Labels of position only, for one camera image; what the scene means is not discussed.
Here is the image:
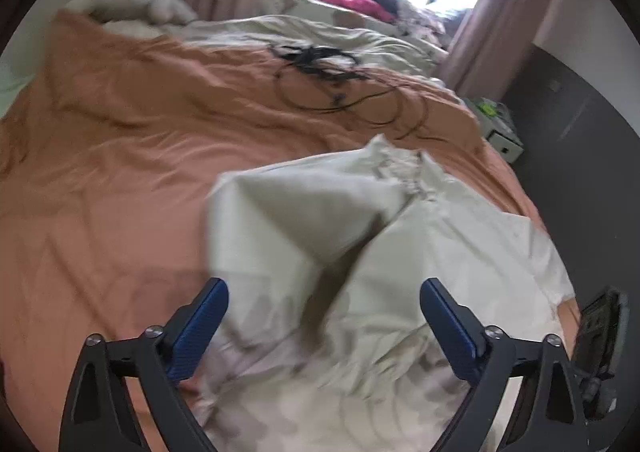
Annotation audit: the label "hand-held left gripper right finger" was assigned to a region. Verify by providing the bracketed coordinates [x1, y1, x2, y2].
[419, 278, 591, 452]

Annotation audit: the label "white lace-trimmed garment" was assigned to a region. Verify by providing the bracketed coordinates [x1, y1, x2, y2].
[192, 134, 576, 452]

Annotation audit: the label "white storage box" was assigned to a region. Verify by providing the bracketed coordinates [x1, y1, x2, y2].
[465, 96, 526, 163]

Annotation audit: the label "cream duvet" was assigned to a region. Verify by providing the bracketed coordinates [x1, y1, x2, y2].
[165, 16, 448, 77]

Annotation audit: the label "orange blanket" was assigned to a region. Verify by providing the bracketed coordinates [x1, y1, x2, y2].
[0, 9, 581, 452]

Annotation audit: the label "black cables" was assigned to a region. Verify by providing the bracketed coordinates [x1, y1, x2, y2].
[272, 44, 451, 143]

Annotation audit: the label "floral printed bedding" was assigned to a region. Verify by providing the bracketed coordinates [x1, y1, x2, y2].
[257, 0, 451, 50]

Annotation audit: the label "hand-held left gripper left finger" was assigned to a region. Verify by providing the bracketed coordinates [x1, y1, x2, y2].
[59, 277, 230, 452]

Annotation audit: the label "pink plush toy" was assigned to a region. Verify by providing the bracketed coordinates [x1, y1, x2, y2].
[317, 0, 396, 22]

